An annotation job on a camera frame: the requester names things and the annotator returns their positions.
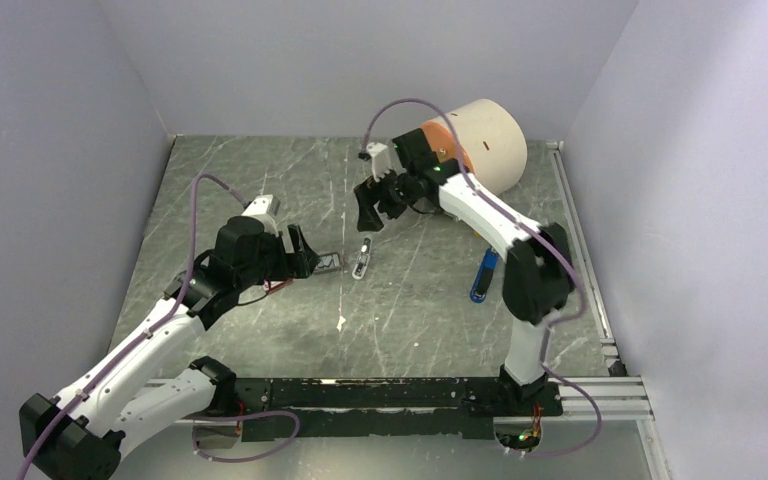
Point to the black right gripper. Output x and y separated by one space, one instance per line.
367 194

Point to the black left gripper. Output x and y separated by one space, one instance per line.
299 264

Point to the light blue white stapler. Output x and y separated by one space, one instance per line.
363 259

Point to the red white staple box sleeve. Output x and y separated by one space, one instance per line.
272 286

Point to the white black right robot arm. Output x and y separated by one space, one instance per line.
464 182

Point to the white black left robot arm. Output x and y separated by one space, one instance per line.
87 428

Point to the cream round drawer cabinet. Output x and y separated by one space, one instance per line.
494 146

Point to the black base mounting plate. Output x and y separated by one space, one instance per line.
320 424

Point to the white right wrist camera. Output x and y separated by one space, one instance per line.
379 156

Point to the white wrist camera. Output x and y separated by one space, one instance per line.
379 156
265 208

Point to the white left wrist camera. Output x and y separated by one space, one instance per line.
265 208

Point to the aluminium frame rail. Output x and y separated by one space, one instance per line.
612 397

